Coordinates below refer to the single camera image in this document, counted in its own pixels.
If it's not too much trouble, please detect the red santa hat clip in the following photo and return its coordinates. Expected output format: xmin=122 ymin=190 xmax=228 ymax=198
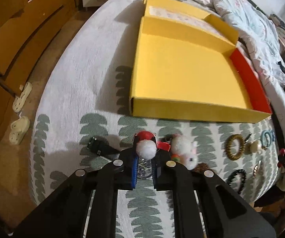
xmin=133 ymin=131 xmax=170 ymax=160

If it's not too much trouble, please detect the white plush bunny clip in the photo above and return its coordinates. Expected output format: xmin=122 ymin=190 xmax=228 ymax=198
xmin=170 ymin=134 xmax=198 ymax=170

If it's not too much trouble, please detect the black strap wrist watch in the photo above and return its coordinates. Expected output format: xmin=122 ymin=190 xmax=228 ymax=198
xmin=87 ymin=136 xmax=152 ymax=179

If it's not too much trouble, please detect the olive spiral hair tie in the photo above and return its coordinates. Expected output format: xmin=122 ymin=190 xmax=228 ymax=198
xmin=225 ymin=134 xmax=245 ymax=161

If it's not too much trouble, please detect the red three-ball hair clip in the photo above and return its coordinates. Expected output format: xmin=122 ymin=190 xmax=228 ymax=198
xmin=277 ymin=148 xmax=285 ymax=168

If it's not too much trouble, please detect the yellow and red cardboard box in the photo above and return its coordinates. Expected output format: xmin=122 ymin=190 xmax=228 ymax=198
xmin=129 ymin=0 xmax=272 ymax=123

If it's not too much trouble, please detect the lower white slipper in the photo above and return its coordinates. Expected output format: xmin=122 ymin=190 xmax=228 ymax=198
xmin=9 ymin=116 xmax=30 ymax=145

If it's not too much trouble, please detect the white slipper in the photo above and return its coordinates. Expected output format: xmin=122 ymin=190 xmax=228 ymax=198
xmin=12 ymin=82 xmax=33 ymax=113
xmin=9 ymin=116 xmax=30 ymax=145

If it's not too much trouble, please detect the upper white slipper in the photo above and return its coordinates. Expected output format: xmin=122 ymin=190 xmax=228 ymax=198
xmin=12 ymin=82 xmax=33 ymax=113

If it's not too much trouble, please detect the white and pink duvet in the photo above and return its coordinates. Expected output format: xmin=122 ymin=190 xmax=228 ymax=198
xmin=112 ymin=0 xmax=285 ymax=176

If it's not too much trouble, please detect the patterned pillow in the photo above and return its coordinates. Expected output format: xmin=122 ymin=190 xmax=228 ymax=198
xmin=269 ymin=13 xmax=285 ymax=55

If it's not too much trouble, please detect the wooden wardrobe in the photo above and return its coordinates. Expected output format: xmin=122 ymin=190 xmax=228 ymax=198
xmin=0 ymin=0 xmax=77 ymax=141

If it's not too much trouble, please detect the brown wooden bead bracelet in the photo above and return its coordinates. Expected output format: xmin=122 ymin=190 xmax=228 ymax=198
xmin=193 ymin=162 xmax=215 ymax=175

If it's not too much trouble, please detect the black bead bracelet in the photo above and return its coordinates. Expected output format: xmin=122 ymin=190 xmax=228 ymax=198
xmin=226 ymin=169 xmax=247 ymax=195

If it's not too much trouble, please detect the light blue bangle bracelet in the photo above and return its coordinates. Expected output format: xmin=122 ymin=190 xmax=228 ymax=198
xmin=260 ymin=129 xmax=277 ymax=151

